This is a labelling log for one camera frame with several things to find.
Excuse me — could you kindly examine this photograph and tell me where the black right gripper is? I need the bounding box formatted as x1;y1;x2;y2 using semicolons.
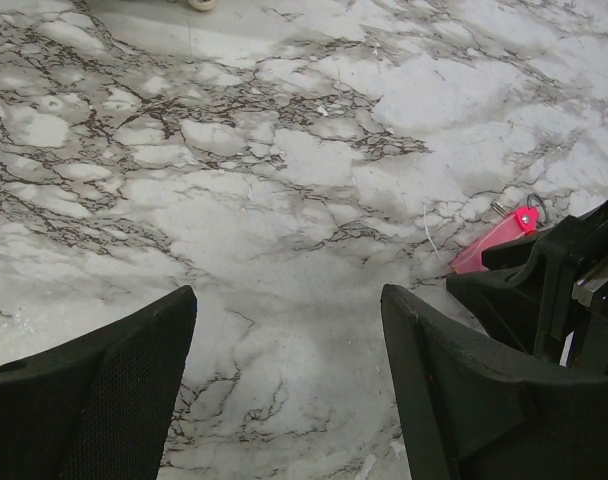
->
446;199;608;375

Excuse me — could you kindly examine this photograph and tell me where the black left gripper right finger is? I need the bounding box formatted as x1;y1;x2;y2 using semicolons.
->
381;284;608;479

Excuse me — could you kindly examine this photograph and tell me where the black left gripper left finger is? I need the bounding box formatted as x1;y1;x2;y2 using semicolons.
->
0;286;197;479

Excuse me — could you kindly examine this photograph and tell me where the pink strap keyring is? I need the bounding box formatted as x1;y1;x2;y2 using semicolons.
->
451;193;550;274

